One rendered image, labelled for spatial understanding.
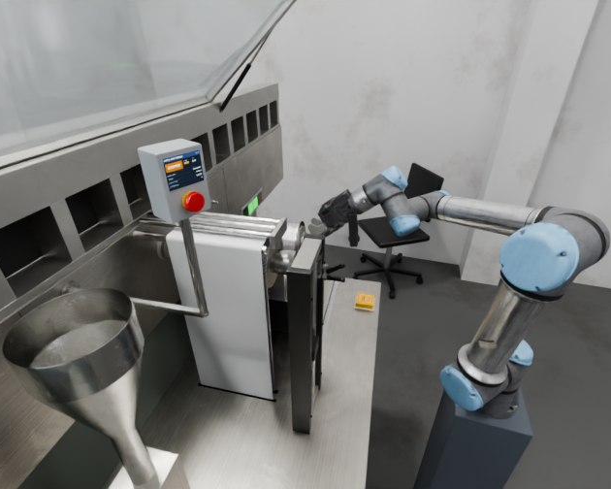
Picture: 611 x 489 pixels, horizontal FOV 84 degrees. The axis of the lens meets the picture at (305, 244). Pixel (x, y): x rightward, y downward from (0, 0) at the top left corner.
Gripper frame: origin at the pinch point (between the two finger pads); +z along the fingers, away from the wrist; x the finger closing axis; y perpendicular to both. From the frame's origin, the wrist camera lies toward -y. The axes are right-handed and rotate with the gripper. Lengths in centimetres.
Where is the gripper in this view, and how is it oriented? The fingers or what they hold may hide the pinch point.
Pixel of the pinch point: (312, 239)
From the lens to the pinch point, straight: 115.1
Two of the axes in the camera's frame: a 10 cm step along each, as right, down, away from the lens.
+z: -7.4, 4.7, 4.8
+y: -6.3, -7.3, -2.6
